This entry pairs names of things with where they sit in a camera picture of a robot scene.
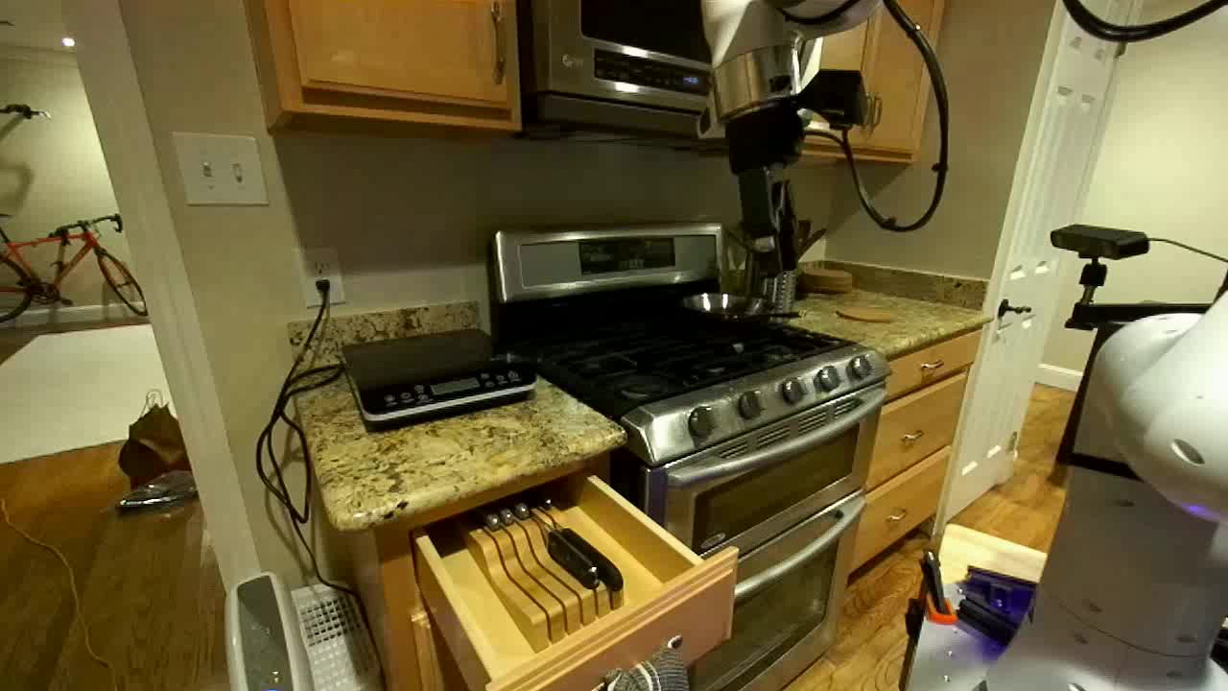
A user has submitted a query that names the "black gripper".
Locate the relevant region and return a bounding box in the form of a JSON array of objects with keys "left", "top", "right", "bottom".
[{"left": 725, "top": 106, "right": 808, "bottom": 309}]

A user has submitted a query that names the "light wooden kitchen drawer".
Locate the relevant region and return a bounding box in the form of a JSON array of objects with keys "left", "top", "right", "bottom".
[{"left": 410, "top": 471, "right": 742, "bottom": 691}]

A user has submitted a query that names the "shallow wooden cabinet drawer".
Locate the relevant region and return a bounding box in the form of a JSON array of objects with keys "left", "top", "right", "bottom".
[{"left": 879, "top": 325, "right": 987, "bottom": 402}]

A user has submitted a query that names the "medium wooden cabinet drawer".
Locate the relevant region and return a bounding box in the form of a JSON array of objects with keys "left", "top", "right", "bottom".
[{"left": 867, "top": 367, "right": 973, "bottom": 491}]

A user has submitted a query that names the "deep wooden cabinet drawer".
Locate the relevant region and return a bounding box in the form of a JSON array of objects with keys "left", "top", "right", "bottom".
[{"left": 849, "top": 446, "right": 959, "bottom": 577}]

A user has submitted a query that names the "small wooden bowl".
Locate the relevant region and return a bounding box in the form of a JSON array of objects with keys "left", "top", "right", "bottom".
[{"left": 798, "top": 262, "right": 858, "bottom": 300}]

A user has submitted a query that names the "metal bowl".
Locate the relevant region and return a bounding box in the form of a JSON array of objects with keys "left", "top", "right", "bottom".
[{"left": 680, "top": 286, "right": 772, "bottom": 325}]

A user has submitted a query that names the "round wooden board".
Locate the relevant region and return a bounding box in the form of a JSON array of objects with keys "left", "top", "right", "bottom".
[{"left": 831, "top": 300, "right": 903, "bottom": 325}]

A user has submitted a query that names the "stainless steel gas range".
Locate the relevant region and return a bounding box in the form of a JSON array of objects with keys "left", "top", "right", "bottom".
[{"left": 488, "top": 221, "right": 893, "bottom": 691}]

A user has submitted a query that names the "white panel door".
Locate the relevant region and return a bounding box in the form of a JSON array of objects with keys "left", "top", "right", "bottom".
[{"left": 937, "top": 0, "right": 1125, "bottom": 531}]

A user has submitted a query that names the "stainless steel microwave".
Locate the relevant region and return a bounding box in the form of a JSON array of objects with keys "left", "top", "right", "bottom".
[{"left": 522, "top": 0, "right": 720, "bottom": 139}]

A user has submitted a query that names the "black portable induction cooktop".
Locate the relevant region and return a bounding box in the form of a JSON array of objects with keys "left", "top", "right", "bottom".
[{"left": 336, "top": 325, "right": 542, "bottom": 428}]

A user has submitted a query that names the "light wooden platform board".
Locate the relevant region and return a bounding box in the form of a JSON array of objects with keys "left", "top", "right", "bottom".
[{"left": 937, "top": 521, "right": 1054, "bottom": 587}]

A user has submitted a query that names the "orange black clamp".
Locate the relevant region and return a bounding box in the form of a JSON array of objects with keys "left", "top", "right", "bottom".
[{"left": 896, "top": 554, "right": 963, "bottom": 691}]

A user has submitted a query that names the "wooden knife block insert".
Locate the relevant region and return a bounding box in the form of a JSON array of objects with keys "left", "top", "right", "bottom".
[{"left": 465, "top": 499, "right": 629, "bottom": 643}]

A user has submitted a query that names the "purple lit device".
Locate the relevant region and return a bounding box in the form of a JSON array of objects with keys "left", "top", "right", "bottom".
[{"left": 957, "top": 563, "right": 1054, "bottom": 643}]

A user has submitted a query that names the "white grille panel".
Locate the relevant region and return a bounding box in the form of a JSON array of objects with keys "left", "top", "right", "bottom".
[{"left": 289, "top": 581, "right": 385, "bottom": 691}]

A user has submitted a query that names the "brown bag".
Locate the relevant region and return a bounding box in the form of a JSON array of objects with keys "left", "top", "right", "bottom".
[{"left": 115, "top": 402, "right": 194, "bottom": 487}]

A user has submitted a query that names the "dark flat floor item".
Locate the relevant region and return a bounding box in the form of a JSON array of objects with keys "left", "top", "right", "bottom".
[{"left": 115, "top": 471, "right": 203, "bottom": 518}]

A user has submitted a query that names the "red bicycle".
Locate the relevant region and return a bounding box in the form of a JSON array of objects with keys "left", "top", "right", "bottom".
[{"left": 0, "top": 212, "right": 153, "bottom": 325}]

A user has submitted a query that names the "dark bicycle part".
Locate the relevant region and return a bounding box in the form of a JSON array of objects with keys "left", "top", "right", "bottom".
[{"left": 0, "top": 101, "right": 41, "bottom": 146}]

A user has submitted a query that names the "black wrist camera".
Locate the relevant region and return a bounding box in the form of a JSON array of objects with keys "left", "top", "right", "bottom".
[{"left": 801, "top": 69, "right": 884, "bottom": 135}]

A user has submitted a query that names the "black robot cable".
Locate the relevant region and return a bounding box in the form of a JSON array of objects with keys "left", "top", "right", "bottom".
[{"left": 836, "top": 0, "right": 1228, "bottom": 238}]

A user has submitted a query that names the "black camera stand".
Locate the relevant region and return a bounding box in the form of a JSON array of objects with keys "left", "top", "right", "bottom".
[{"left": 1064, "top": 252, "right": 1214, "bottom": 335}]

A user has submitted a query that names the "black external camera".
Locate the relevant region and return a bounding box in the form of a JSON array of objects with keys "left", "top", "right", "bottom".
[{"left": 1047, "top": 221, "right": 1154, "bottom": 265}]

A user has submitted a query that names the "black handled knife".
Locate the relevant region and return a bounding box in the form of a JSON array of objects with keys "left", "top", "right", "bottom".
[{"left": 543, "top": 521, "right": 629, "bottom": 599}]

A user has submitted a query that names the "large wooden wall cabinet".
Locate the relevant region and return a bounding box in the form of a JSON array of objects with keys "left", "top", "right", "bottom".
[{"left": 244, "top": 0, "right": 526, "bottom": 139}]

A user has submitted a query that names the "white wall outlet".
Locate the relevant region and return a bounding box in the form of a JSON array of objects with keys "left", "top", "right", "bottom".
[{"left": 300, "top": 245, "right": 349, "bottom": 309}]

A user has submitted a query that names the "black power cable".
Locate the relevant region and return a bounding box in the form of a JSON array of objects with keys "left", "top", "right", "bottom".
[{"left": 248, "top": 277, "right": 358, "bottom": 596}]

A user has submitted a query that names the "white light switch plate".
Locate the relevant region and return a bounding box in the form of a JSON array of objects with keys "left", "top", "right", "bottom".
[{"left": 170, "top": 125, "right": 271, "bottom": 212}]

